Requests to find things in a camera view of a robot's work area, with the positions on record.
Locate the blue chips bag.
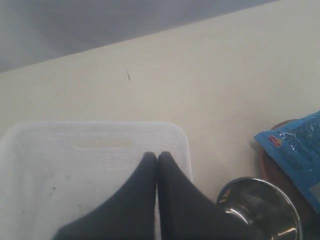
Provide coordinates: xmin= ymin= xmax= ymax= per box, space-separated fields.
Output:
xmin=254 ymin=112 xmax=320 ymax=214

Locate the stainless steel cup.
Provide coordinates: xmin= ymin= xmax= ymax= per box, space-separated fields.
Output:
xmin=216 ymin=177 xmax=303 ymax=240

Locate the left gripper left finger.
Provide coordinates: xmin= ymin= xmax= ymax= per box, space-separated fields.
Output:
xmin=54 ymin=152 xmax=157 ymax=240

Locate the white woven plastic basket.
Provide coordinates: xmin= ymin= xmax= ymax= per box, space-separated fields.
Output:
xmin=0 ymin=121 xmax=193 ymax=240

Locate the brown round plate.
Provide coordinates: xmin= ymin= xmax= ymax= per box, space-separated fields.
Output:
xmin=258 ymin=119 xmax=301 ymax=195

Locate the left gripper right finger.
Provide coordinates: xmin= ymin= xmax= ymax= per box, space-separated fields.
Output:
xmin=156 ymin=152 xmax=253 ymax=240

